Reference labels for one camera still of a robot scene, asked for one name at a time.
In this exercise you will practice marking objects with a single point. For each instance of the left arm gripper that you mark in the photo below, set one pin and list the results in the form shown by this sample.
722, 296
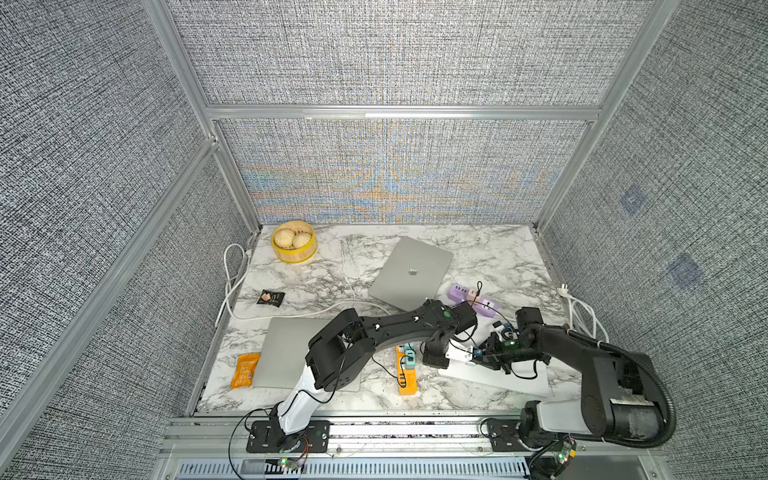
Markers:
441, 363

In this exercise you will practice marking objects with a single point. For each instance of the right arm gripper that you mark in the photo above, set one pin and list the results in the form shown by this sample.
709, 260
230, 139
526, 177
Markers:
489, 353

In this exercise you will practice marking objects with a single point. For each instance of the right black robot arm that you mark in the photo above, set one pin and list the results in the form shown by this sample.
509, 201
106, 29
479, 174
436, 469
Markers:
622, 400

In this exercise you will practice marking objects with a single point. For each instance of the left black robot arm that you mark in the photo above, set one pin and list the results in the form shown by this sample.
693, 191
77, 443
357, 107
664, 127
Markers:
339, 351

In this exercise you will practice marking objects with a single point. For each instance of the teal charger plug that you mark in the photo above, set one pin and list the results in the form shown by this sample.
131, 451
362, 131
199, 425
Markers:
409, 361

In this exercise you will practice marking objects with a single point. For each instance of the silver laptop front right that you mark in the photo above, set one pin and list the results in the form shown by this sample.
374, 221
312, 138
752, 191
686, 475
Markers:
528, 377

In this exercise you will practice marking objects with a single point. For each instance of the silver laptop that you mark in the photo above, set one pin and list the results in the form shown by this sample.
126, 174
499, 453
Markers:
411, 275
283, 352
528, 377

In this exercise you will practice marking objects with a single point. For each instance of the silver laptop at back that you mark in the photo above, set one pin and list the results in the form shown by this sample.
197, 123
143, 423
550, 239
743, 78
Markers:
411, 275

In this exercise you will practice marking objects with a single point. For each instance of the silver laptop front left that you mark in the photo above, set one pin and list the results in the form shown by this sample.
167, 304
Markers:
283, 352

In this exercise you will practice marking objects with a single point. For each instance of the orange power strip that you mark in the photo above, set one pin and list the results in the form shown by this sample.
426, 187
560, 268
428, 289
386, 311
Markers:
407, 379

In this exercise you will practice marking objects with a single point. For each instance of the purple power strip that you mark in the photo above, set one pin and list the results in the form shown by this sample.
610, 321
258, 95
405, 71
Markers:
482, 305

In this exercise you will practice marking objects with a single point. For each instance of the small black snack packet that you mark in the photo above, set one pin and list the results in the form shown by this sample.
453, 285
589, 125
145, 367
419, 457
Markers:
271, 298

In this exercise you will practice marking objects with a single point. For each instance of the right steamed bun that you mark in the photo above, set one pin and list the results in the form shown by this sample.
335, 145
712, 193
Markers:
301, 239

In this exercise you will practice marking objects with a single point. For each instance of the steamed bun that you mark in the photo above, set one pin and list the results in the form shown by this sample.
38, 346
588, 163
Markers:
301, 239
284, 238

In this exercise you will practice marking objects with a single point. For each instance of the yellow wooden steamer basket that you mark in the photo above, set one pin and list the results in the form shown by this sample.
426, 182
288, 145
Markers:
295, 256

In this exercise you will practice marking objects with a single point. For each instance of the orange snack packet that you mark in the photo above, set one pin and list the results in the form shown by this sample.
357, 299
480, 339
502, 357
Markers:
244, 370

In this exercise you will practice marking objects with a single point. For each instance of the left steamed bun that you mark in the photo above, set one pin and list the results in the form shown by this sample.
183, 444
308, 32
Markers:
284, 238

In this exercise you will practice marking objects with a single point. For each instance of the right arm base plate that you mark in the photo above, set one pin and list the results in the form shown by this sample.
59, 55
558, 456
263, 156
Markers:
502, 435

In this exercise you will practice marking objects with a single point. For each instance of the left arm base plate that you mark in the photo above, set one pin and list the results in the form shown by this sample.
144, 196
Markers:
268, 437

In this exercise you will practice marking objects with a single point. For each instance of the aluminium front rail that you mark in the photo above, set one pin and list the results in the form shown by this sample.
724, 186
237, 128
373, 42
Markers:
398, 446

